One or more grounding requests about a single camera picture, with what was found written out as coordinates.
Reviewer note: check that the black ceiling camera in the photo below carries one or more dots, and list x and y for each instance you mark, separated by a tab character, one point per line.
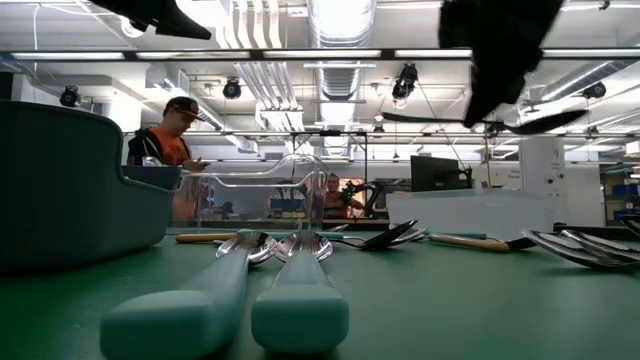
405	82
231	89
70	96
595	90

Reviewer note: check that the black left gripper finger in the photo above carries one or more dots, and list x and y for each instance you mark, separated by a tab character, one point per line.
160	17

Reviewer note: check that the black overhead light bar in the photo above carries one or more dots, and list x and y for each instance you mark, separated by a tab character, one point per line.
256	55

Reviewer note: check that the translucent white plastic bin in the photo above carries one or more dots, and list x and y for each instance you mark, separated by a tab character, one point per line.
470	212

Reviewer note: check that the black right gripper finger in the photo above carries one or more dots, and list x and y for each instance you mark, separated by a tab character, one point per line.
500	50

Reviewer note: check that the grey-blue plastic bin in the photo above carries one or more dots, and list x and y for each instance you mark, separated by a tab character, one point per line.
60	190

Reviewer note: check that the clear plastic bin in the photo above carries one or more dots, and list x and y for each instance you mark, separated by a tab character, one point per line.
250	200

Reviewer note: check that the white pillar with signs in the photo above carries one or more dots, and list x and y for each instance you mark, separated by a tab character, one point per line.
542	160

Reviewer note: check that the silver ceiling duct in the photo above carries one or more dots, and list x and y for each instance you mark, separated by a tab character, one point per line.
340	82

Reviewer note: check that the green table mat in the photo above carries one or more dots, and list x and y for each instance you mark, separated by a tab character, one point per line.
450	310

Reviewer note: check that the shelf with blue bins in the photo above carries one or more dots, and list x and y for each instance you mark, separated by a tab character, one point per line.
622	190

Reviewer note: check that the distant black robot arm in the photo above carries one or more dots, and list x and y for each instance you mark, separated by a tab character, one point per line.
372	192

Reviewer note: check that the black computer monitor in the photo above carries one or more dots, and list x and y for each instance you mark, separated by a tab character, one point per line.
432	173

